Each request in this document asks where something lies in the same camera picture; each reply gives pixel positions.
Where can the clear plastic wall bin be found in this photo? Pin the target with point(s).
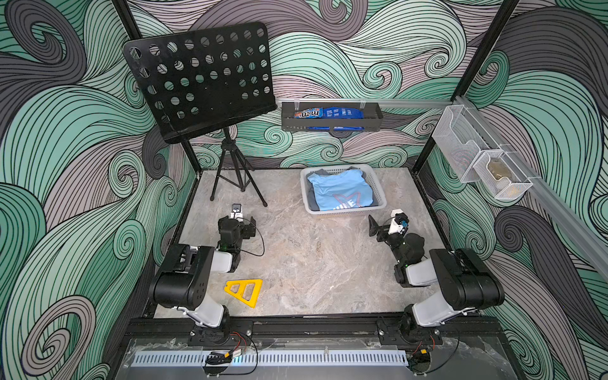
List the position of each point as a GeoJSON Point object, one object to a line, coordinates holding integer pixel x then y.
{"type": "Point", "coordinates": [459, 141]}

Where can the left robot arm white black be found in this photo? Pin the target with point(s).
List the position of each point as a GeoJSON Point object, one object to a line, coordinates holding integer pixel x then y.
{"type": "Point", "coordinates": [181, 282]}

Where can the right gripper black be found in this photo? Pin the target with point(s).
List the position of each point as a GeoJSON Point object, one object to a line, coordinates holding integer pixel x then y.
{"type": "Point", "coordinates": [380, 229]}

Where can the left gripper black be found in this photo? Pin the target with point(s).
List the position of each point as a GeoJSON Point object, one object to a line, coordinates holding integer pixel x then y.
{"type": "Point", "coordinates": [249, 229]}

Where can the yellow triangular toy block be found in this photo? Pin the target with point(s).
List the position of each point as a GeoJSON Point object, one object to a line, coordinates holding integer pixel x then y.
{"type": "Point", "coordinates": [245, 291]}

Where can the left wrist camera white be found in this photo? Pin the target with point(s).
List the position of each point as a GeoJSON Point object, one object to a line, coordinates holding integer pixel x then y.
{"type": "Point", "coordinates": [236, 212]}

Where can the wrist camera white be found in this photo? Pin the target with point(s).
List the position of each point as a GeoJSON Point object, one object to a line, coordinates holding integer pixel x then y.
{"type": "Point", "coordinates": [236, 212]}
{"type": "Point", "coordinates": [399, 222]}

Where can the dark metal wall shelf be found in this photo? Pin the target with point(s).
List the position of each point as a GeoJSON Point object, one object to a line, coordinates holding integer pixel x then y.
{"type": "Point", "coordinates": [372, 121]}

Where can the blue snack packet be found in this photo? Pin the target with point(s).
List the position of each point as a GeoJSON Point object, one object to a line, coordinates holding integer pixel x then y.
{"type": "Point", "coordinates": [342, 113]}

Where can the white plastic basket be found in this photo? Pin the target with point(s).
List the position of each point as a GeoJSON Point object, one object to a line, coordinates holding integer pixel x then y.
{"type": "Point", "coordinates": [378, 197]}

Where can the black perforated music stand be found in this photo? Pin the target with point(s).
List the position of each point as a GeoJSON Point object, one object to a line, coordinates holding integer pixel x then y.
{"type": "Point", "coordinates": [204, 81]}

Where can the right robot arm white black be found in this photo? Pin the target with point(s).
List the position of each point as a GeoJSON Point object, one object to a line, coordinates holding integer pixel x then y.
{"type": "Point", "coordinates": [465, 282]}

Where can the light blue t-shirt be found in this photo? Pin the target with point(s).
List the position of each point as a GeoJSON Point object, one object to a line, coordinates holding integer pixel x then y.
{"type": "Point", "coordinates": [339, 190]}

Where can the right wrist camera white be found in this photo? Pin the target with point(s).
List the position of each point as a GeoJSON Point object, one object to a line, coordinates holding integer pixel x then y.
{"type": "Point", "coordinates": [399, 222]}

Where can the white slotted cable duct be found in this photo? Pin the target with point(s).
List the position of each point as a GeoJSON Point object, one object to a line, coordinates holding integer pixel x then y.
{"type": "Point", "coordinates": [277, 358]}

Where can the m&m candy packet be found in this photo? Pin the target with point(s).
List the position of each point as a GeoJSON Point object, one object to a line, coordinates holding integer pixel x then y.
{"type": "Point", "coordinates": [313, 113]}

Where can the clear bin with brown items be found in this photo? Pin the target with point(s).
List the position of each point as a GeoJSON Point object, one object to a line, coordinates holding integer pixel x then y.
{"type": "Point", "coordinates": [498, 177]}

